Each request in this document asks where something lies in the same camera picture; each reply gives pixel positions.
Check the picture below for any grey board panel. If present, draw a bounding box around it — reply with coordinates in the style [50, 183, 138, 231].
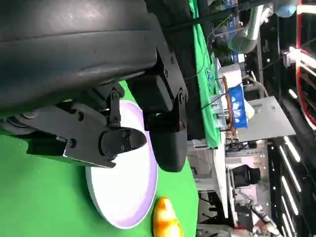
[237, 96, 297, 143]

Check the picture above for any clear plastic box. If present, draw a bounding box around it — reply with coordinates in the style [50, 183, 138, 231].
[211, 95, 228, 117]

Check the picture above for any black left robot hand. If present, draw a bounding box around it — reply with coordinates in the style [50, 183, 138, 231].
[0, 0, 190, 173]

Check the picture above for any red ceiling pipe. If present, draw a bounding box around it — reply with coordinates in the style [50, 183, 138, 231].
[295, 0, 316, 130]

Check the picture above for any green cloth on workshop table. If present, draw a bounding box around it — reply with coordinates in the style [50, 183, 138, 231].
[189, 0, 223, 150]

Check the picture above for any black office chair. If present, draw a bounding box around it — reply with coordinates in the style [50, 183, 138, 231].
[232, 165, 261, 187]

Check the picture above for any brown wooden shelf board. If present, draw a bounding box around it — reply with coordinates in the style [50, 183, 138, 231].
[223, 76, 237, 135]

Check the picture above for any white workshop desk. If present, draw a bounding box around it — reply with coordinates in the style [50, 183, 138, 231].
[187, 133, 230, 218]

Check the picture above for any blue plastic bin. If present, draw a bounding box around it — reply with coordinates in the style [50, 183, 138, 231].
[228, 85, 249, 129]

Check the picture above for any orange and white bread roll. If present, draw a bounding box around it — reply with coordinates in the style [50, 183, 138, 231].
[152, 197, 185, 237]

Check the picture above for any lilac plate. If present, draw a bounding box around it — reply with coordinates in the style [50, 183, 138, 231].
[85, 100, 158, 229]

